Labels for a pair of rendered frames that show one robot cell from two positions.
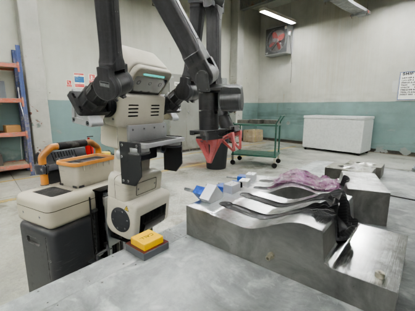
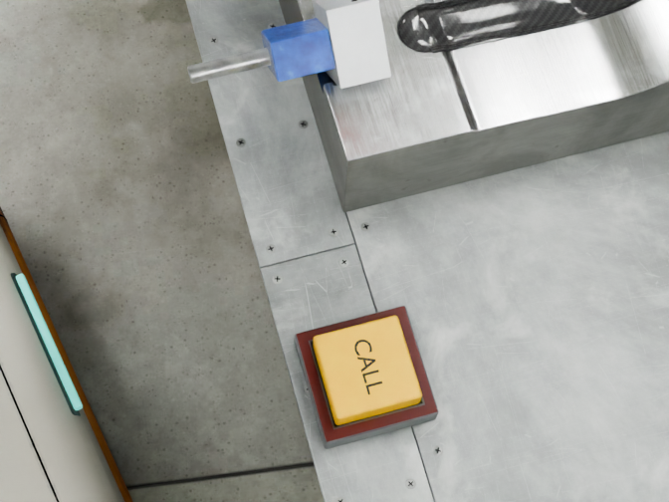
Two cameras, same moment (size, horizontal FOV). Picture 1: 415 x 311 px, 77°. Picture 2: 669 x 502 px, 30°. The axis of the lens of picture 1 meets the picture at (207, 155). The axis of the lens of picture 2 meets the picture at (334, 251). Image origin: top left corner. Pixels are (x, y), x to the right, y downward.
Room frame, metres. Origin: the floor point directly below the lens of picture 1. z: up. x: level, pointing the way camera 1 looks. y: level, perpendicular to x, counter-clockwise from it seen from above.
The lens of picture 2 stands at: (0.54, 0.37, 1.64)
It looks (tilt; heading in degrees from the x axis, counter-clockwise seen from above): 69 degrees down; 301
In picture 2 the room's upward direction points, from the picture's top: 4 degrees clockwise
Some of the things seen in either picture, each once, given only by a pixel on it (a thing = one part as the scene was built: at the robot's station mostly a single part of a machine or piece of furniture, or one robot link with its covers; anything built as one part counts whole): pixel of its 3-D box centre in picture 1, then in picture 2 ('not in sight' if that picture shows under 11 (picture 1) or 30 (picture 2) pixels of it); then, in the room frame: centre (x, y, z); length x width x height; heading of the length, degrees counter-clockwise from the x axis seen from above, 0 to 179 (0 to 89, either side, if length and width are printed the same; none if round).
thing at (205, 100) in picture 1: (210, 101); not in sight; (0.76, -0.01, 1.18); 0.07 x 0.06 x 0.07; 73
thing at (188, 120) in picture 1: (181, 114); not in sight; (6.90, 0.67, 0.98); 1.00 x 0.47 x 1.95; 132
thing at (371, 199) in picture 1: (304, 188); not in sight; (0.98, -0.38, 0.86); 0.50 x 0.26 x 0.11; 67
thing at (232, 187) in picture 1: (220, 188); not in sight; (0.87, -0.05, 0.89); 0.13 x 0.05 x 0.05; 50
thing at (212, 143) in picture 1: (212, 147); not in sight; (0.77, -0.01, 1.05); 0.07 x 0.07 x 0.09; 49
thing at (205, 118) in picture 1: (209, 123); not in sight; (0.77, 0.00, 1.12); 0.10 x 0.07 x 0.07; 139
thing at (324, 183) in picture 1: (304, 178); not in sight; (0.98, -0.37, 0.90); 0.26 x 0.18 x 0.08; 67
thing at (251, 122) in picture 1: (257, 139); not in sight; (5.33, -1.02, 0.50); 0.98 x 0.55 x 1.01; 67
